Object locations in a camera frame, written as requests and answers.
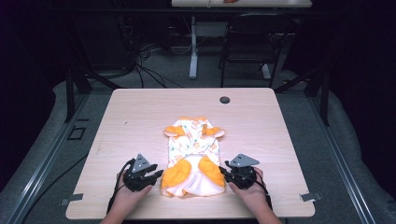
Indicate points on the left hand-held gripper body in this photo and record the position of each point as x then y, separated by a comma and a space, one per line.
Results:
138, 174

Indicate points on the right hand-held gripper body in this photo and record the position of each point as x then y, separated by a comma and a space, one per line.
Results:
243, 174

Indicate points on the orange and white pet garment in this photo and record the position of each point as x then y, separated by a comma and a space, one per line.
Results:
193, 152

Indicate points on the person's right hand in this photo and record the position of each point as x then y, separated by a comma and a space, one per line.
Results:
250, 194

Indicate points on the person's left hand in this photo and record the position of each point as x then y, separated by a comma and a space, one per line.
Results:
129, 196

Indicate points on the round grey table grommet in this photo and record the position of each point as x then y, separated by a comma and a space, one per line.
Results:
224, 100

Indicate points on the black metal stand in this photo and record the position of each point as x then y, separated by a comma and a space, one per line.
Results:
325, 99
70, 93

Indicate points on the white table leg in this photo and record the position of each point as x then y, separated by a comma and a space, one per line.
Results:
193, 46

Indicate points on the black chair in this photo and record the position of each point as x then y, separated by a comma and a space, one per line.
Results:
249, 34

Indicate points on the grey metal table bracket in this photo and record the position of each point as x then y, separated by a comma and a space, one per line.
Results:
72, 198
310, 197

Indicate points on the aluminium floor rail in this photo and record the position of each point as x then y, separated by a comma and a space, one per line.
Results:
342, 161
46, 158

